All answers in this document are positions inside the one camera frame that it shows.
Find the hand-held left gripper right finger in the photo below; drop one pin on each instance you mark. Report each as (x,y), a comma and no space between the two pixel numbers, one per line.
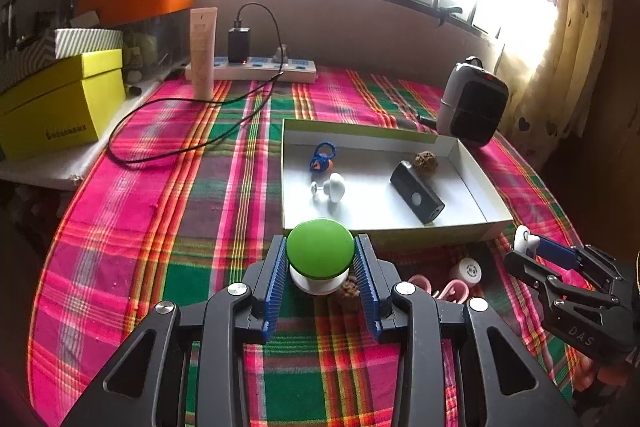
(367,287)

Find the striped gift box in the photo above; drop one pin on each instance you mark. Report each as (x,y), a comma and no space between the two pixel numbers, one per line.
(90,42)

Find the pink green plaid tablecloth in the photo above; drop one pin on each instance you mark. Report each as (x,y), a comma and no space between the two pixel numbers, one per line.
(175,232)

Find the pink plastic clip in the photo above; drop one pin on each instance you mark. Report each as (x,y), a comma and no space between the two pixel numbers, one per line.
(422,282)
(457,289)

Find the blue and orange toy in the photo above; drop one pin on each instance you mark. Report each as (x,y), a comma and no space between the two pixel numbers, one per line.
(321,162)

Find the person's right hand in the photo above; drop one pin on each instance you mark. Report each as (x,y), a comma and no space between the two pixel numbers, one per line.
(607,374)

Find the small white round container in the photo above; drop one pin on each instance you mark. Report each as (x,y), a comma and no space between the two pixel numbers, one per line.
(466,270)

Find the black charger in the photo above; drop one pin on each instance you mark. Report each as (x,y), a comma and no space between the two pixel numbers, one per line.
(238,44)

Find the white ball with hook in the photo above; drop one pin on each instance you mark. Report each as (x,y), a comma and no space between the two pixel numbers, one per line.
(334,187)

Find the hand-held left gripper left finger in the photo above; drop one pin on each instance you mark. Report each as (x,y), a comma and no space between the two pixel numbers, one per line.
(275,287)

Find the yellow cardboard box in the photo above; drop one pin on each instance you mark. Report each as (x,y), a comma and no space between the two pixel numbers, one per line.
(55,107)

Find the clear plastic container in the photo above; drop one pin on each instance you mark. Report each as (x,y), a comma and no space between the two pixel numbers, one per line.
(150,47)

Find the green and white cardboard tray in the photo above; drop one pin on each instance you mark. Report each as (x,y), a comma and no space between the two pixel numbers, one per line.
(380,202)

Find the brown walnut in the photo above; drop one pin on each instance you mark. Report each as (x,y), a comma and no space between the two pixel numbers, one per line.
(426,162)
(349,291)

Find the white grey animal-shaped gadget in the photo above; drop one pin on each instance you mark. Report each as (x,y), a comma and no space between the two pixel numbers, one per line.
(523,239)

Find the dark jar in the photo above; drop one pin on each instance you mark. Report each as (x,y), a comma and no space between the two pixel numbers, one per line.
(9,24)

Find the cream-coloured tube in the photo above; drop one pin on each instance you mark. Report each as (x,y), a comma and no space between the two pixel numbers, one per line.
(203,52)

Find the cream heart-print curtain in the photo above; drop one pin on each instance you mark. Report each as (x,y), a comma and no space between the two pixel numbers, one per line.
(565,57)

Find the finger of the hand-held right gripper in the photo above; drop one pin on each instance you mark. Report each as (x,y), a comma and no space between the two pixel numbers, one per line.
(557,253)
(525,264)

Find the white power strip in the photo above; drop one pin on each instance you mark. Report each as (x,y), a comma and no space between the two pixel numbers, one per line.
(265,69)

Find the green-topped white suction hook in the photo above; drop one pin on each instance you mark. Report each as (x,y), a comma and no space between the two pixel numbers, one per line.
(320,242)

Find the grey space heater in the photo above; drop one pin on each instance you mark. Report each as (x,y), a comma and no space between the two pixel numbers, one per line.
(475,107)

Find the white plug adapter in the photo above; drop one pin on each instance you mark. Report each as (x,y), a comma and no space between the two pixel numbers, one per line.
(281,53)

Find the black rectangular device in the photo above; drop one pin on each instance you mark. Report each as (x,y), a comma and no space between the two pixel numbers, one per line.
(415,192)

